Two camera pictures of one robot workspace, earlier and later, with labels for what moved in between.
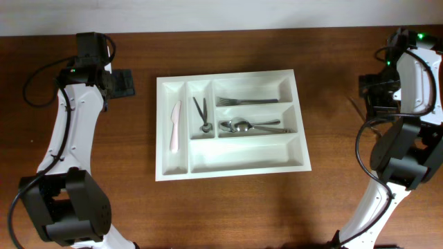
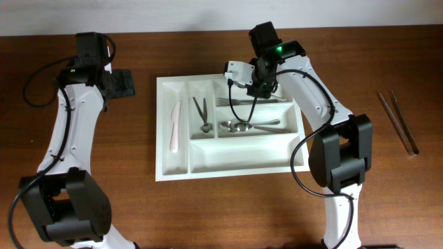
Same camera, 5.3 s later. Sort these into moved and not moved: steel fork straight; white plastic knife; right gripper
Moved: right gripper
Not moved: steel fork straight; white plastic knife
